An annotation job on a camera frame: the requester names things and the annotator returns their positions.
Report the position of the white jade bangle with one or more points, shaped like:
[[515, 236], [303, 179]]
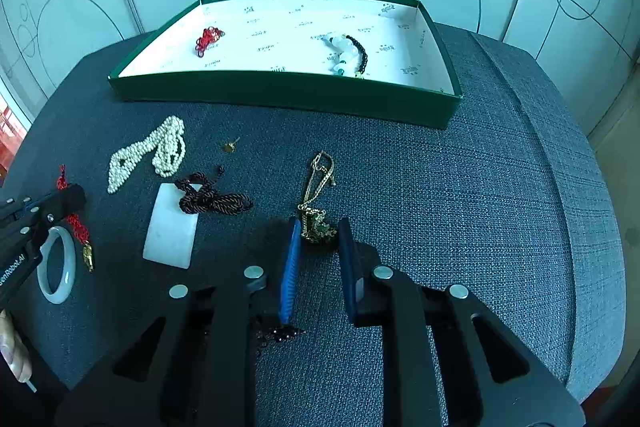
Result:
[[65, 285]]

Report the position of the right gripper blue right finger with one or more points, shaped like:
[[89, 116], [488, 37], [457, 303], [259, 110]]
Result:
[[447, 358]]

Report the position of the white jade rectangular pendant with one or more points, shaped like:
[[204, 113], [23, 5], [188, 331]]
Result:
[[171, 233]]

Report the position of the small gold stud earring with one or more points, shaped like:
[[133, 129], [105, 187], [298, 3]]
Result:
[[230, 146]]

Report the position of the green shallow box tray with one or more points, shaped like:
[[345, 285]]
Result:
[[381, 59]]

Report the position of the dark red bead mala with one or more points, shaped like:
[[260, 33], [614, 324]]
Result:
[[270, 330]]

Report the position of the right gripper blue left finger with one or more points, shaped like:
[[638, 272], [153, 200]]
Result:
[[193, 363]]

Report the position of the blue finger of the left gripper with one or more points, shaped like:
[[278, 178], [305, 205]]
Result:
[[55, 201]]

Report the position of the person's left hand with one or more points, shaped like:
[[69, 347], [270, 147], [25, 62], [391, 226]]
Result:
[[13, 350]]

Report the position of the blue grey fabric ottoman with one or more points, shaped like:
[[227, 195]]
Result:
[[507, 200]]

